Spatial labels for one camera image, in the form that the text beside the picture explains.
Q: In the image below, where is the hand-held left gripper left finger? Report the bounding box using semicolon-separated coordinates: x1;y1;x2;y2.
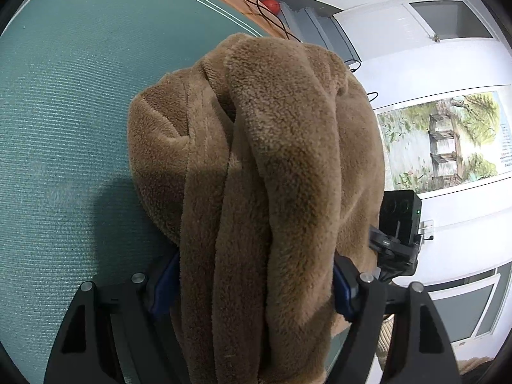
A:
43;250;181;384

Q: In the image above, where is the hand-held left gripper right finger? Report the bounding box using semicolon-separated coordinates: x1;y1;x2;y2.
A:
328;254;459;384

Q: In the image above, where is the brown fleece jacket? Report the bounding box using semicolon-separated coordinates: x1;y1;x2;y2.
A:
128;32;387;384

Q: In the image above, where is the person's right forearm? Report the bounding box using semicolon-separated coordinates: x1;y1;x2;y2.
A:
376;312;397;371

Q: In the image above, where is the white glass panel door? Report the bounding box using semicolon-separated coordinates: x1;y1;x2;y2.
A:
424;262;504;345

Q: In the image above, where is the white door with window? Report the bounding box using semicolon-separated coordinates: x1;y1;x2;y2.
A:
332;0;499;61

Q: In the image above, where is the grey low cabinet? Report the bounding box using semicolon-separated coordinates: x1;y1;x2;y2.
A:
280;2;361;67

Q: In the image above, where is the green table mat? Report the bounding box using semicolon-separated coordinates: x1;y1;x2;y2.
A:
0;0;267;384

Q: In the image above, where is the white wall socket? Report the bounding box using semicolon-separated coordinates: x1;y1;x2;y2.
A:
419;219;436;243

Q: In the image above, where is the wall scroll painting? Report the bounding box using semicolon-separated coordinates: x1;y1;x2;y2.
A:
376;90;512;196

